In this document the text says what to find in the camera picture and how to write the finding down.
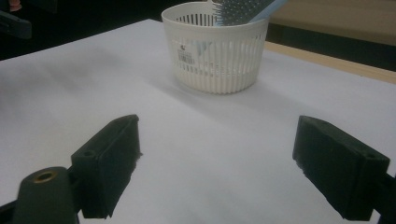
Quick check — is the white table mat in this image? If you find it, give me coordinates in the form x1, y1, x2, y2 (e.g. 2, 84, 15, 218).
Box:
0, 18, 396, 224

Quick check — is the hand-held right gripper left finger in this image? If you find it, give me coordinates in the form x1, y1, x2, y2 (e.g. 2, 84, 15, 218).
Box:
70, 114, 143, 220

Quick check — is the white slotted plastic basket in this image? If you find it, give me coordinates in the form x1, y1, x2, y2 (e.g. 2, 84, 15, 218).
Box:
161, 1, 270, 95

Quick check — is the beige desk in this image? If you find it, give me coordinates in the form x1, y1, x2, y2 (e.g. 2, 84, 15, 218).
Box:
270, 0, 396, 47

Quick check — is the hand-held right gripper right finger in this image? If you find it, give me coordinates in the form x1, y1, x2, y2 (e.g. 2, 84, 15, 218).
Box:
291, 115, 391, 222

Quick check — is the light blue hairbrush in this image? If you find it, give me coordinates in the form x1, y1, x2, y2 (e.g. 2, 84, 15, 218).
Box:
195, 0, 289, 56

